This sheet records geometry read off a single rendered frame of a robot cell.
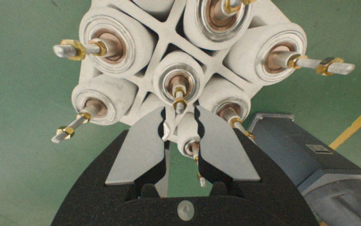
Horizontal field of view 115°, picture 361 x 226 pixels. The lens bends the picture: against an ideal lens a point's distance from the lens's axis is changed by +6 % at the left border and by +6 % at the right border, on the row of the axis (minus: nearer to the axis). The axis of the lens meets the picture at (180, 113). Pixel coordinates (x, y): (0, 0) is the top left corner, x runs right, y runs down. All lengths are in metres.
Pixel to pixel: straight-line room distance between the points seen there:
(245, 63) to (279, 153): 0.40
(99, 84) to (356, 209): 0.61
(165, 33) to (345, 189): 0.55
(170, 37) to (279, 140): 0.50
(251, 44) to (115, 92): 0.25
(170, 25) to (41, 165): 1.07
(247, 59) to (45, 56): 0.62
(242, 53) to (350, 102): 0.74
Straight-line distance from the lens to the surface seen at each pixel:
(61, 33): 0.58
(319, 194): 0.52
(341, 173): 0.51
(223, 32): 0.21
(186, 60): 0.21
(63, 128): 0.22
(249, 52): 0.24
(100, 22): 0.23
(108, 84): 0.27
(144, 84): 0.30
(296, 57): 0.23
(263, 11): 0.32
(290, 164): 0.54
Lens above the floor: 0.45
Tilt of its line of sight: 59 degrees down
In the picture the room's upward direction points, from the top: 177 degrees clockwise
